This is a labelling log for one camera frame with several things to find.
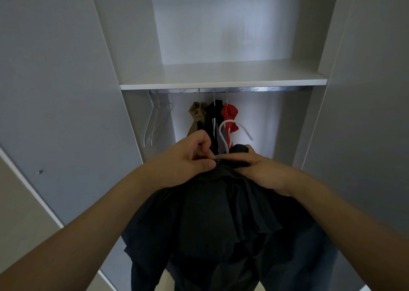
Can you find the person's right hand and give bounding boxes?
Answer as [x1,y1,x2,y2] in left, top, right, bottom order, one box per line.
[216,145,301,197]

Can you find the person's left hand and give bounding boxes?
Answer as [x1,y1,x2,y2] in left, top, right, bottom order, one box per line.
[144,129,217,190]

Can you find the white plastic hanger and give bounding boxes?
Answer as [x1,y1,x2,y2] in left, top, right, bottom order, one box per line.
[218,119,253,155]

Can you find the dark grey shirt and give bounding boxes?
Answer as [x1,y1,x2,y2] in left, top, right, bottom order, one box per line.
[121,144,340,291]

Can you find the person's right forearm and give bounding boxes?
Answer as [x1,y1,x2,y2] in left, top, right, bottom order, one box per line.
[286,169,409,291]

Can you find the person's left forearm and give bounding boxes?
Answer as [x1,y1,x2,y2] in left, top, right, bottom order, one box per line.
[0,165,167,291]

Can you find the red hanging garment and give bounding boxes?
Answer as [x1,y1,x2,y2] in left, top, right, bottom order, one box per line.
[221,103,239,148]

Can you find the black hanging garment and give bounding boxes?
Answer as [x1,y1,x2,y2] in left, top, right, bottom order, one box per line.
[196,99,229,156]

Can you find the tan hanging garment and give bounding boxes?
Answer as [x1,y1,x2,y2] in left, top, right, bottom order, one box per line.
[187,101,208,137]

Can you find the white wardrobe shelf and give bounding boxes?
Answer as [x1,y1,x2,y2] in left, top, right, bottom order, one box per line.
[120,59,328,91]

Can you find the white wardrobe body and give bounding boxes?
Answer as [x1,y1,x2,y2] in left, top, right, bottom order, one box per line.
[88,0,357,170]

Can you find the white wardrobe door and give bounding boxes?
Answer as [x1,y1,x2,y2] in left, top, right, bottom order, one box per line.
[302,0,409,291]
[0,0,144,291]

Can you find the white wire hanger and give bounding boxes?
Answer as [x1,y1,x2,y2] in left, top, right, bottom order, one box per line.
[143,91,160,148]
[150,93,174,146]

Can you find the metal clothes rail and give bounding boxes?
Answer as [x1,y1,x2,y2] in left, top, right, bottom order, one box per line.
[153,86,312,93]

